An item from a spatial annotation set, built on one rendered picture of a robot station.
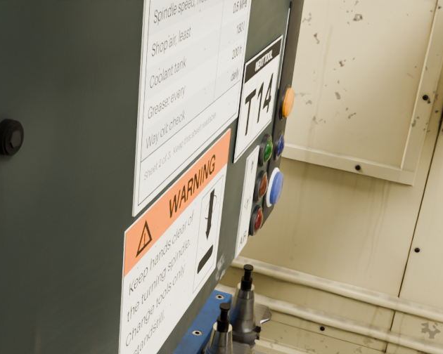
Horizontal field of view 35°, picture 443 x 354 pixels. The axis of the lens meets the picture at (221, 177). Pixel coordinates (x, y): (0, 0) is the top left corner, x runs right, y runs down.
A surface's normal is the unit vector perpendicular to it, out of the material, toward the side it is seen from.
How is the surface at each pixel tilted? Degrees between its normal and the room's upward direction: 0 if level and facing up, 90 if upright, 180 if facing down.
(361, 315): 90
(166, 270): 90
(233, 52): 90
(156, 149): 90
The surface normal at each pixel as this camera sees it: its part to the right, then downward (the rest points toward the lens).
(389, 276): -0.32, 0.36
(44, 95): 0.94, 0.22
